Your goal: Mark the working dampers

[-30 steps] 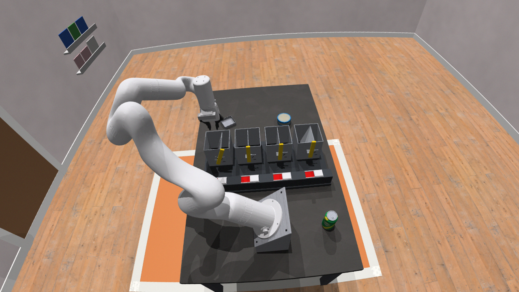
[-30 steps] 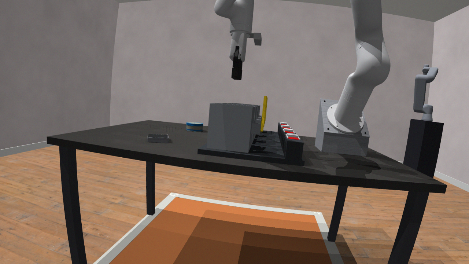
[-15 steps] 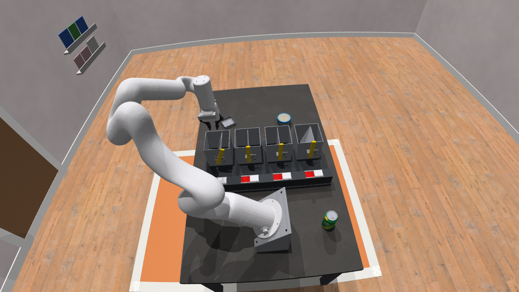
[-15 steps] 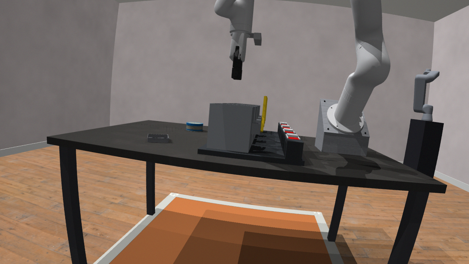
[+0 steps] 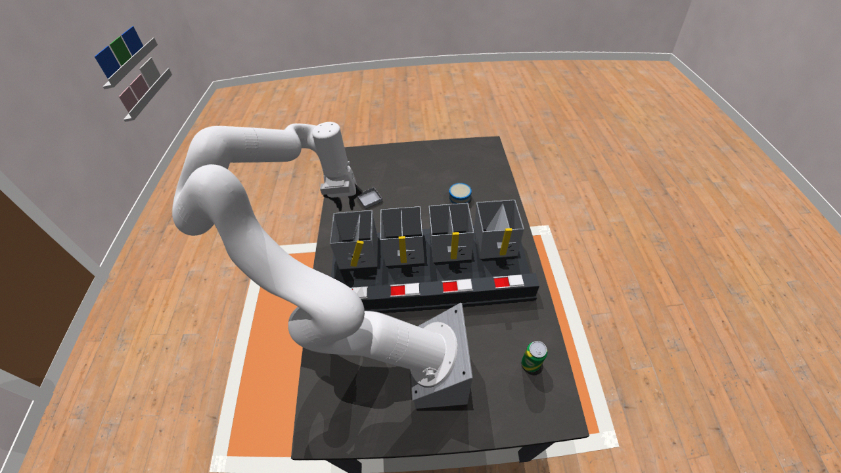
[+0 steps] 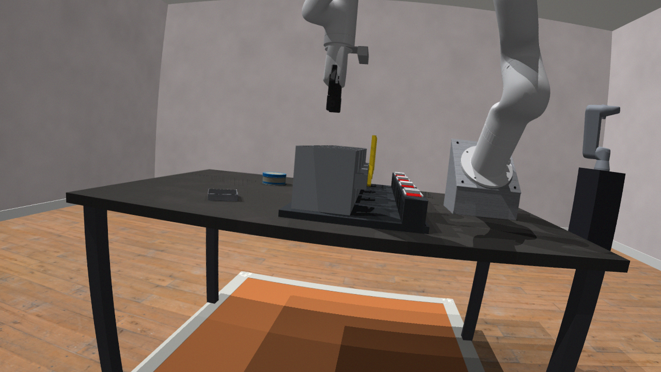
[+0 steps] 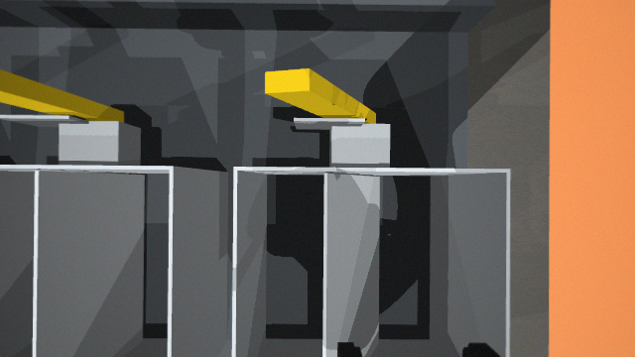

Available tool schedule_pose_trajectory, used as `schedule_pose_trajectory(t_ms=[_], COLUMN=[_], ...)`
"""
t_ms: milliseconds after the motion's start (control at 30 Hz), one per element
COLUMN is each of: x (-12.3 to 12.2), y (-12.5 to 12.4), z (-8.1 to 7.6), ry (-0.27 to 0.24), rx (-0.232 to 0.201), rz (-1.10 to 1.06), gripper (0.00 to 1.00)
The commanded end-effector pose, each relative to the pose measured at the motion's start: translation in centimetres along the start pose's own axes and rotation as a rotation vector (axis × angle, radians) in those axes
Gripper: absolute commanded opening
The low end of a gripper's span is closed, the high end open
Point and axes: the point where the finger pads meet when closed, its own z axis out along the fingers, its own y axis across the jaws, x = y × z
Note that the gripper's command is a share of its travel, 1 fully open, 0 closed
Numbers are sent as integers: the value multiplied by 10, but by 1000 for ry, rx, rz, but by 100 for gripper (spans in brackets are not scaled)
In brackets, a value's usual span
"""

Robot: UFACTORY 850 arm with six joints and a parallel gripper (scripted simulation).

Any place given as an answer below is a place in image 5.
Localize blue and white round tin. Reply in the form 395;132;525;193
449;183;472;204

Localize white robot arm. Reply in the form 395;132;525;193
172;122;457;387

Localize green drink can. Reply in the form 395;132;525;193
522;341;547;372

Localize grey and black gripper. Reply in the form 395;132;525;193
323;166;362;211

